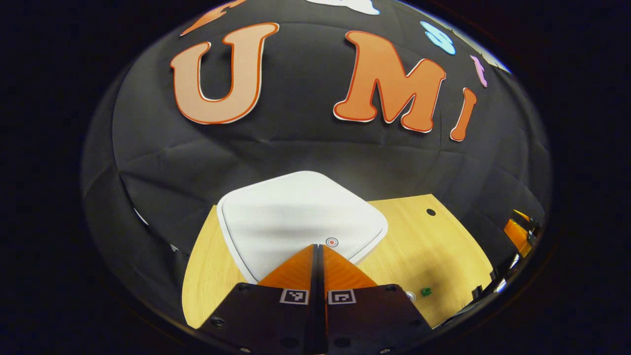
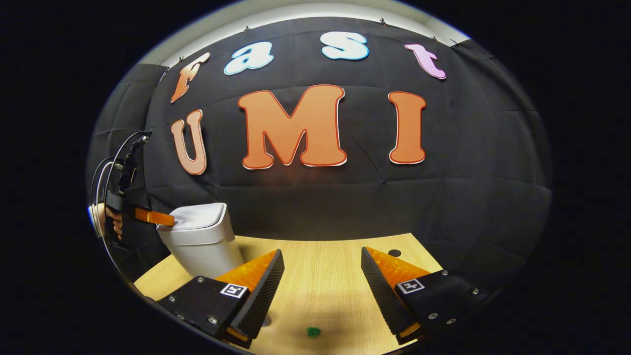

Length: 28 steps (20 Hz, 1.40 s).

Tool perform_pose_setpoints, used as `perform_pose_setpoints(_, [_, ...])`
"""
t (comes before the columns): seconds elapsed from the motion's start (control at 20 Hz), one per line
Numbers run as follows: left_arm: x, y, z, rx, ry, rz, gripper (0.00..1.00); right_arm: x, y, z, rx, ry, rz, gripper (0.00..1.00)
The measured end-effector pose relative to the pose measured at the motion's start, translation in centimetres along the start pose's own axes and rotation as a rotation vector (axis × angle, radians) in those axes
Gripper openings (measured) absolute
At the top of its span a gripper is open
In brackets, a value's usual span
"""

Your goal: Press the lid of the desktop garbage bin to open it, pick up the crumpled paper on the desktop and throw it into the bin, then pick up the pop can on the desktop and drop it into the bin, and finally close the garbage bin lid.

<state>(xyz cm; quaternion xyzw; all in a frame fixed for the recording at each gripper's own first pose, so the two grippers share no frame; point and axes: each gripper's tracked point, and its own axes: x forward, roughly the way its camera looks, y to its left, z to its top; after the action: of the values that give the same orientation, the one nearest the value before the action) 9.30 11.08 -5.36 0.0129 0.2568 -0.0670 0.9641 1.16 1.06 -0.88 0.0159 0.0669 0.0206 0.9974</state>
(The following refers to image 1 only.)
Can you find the black backdrop cloth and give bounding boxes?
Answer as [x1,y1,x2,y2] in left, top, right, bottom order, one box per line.
[81,0,552,316]

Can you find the white desktop garbage bin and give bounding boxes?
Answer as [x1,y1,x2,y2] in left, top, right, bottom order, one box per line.
[217,171,389,285]

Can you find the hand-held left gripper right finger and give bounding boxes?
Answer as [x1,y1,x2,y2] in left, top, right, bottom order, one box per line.
[319,245,434,355]

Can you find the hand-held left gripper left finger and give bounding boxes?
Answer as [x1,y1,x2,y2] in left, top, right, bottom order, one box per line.
[197,245,319,355]

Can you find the wooden desktop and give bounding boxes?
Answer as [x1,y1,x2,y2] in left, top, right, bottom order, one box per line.
[181,194,494,330]

